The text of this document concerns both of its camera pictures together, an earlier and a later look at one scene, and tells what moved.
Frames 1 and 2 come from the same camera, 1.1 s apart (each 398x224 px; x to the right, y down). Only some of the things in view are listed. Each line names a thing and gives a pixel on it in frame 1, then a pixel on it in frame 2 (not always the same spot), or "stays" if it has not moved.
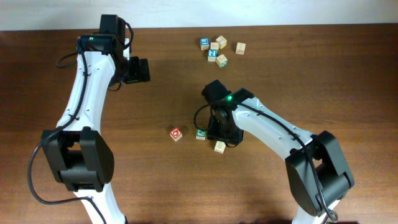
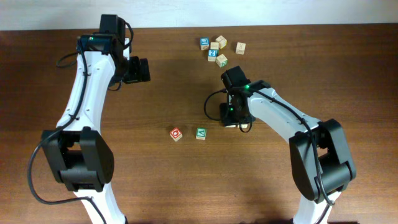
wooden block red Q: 176,134 stays
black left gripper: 136,74 stays
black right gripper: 211,132 -> 227,120
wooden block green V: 201,134 stays
